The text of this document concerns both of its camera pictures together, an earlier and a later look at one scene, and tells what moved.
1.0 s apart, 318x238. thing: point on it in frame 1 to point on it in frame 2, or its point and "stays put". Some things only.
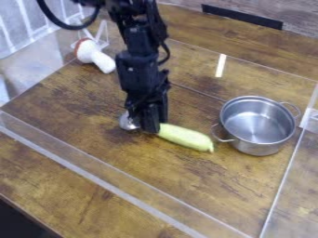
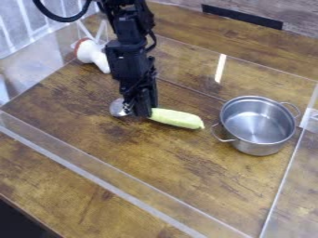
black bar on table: (249, 18) stays put
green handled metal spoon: (177, 135) to (166, 115)
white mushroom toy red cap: (86, 51) stays put
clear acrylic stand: (101, 40) stays put
